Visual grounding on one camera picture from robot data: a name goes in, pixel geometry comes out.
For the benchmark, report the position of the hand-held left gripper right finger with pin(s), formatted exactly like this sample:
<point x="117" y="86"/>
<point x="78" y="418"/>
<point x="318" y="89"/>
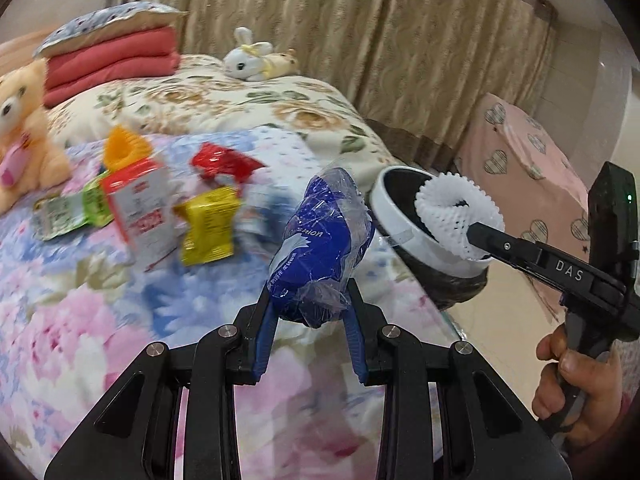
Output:
<point x="356" y="346"/>

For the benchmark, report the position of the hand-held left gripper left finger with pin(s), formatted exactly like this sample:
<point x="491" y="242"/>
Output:
<point x="262" y="346"/>

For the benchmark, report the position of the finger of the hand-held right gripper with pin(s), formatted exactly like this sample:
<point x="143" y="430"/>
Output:
<point x="505" y="246"/>

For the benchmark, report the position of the white foam fruit net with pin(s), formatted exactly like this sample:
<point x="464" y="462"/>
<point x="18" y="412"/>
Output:
<point x="445" y="205"/>

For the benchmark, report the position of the blue plastic wrapper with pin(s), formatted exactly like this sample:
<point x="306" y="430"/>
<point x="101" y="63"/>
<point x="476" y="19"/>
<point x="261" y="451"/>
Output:
<point x="320" y="240"/>

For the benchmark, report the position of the white bin with black bag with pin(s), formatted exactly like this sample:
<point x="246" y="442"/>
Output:
<point x="395" y="210"/>

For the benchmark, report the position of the yellow snack packet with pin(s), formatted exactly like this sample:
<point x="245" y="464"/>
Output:
<point x="207" y="225"/>

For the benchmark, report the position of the red snack packet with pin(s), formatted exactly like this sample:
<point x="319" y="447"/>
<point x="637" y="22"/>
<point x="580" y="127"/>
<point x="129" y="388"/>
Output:
<point x="222" y="162"/>

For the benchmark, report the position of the green spouted drink pouch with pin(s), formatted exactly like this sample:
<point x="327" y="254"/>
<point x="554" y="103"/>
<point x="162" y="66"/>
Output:
<point x="65" y="212"/>

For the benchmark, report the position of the person's right hand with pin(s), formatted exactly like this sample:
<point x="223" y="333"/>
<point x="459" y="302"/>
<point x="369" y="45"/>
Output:
<point x="595" y="395"/>

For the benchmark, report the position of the pink heart-print cover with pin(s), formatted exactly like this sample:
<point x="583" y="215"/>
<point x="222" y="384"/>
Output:
<point x="520" y="160"/>

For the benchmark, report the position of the pink and blue floral blanket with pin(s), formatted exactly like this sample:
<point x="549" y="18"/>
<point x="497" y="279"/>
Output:
<point x="90" y="310"/>

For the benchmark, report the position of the white and red carton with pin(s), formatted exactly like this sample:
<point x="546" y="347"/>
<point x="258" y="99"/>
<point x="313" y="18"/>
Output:
<point x="142" y="215"/>

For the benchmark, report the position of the orange foam fruit net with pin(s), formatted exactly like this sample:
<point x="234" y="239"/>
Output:
<point x="125" y="147"/>

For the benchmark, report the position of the cream floral bedsheet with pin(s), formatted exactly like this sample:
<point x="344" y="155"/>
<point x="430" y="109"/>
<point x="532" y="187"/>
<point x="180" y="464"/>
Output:
<point x="240" y="102"/>

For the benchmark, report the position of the beige patterned curtain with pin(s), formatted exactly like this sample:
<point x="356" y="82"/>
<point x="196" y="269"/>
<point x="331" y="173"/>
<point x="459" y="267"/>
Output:
<point x="350" y="30"/>

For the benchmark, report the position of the white bunny plush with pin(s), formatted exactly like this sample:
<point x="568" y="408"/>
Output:
<point x="245" y="62"/>

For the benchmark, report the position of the brown animal plush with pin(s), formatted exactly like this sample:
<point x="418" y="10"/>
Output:
<point x="282" y="62"/>

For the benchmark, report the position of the beige teddy bear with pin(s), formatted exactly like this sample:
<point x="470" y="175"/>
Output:
<point x="35" y="135"/>

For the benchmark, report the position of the folded red blanket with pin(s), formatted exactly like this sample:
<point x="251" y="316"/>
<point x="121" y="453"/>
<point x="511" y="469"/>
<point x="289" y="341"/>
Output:
<point x="105" y="62"/>

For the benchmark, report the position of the blue patterned pillow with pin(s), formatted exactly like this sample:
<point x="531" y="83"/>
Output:
<point x="100" y="22"/>

